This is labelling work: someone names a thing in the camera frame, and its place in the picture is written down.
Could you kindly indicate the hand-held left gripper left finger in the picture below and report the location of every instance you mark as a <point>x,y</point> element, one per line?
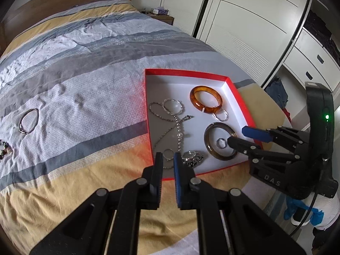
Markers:
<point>157,175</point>

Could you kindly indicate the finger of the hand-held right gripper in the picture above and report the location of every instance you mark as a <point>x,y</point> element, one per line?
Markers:
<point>239,143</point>
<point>255,133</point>

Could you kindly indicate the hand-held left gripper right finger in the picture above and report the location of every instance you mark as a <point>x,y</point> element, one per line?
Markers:
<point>178,180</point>

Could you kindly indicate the dark brown bangle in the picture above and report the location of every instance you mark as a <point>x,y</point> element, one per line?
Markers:
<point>207,140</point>

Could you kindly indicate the amber orange bangle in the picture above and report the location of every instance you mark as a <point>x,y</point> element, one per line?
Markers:
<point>209,109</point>

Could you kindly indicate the twisted hoop earrings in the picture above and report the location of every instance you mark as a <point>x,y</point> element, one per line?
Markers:
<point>170,100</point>

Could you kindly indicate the red jewelry box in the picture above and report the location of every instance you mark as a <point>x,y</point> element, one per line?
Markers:
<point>186,85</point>

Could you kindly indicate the person's right hand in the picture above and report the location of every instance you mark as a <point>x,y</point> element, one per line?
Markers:
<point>290,208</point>

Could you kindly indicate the red cloth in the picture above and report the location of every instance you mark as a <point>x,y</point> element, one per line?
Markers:
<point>287,114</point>

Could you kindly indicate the blue clothes pile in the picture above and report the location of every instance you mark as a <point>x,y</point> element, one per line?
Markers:
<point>277,93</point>

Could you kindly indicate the white wardrobe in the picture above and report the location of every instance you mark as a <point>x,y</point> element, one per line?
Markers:
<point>239,18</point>

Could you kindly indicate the striped bed cover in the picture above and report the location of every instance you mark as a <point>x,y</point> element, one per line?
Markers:
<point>79,85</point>

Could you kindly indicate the dark clothes in wardrobe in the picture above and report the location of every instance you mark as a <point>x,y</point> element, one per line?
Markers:
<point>318,29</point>

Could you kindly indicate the wooden nightstand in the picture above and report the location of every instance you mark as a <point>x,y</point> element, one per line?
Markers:
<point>166,20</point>

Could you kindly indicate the large silver bangle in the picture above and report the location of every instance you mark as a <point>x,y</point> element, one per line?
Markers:
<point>20,124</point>

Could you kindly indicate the lilac cloth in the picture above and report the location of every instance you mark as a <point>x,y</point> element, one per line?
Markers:
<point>163,10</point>

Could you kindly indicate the small white box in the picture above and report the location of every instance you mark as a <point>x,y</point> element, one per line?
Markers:
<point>156,11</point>

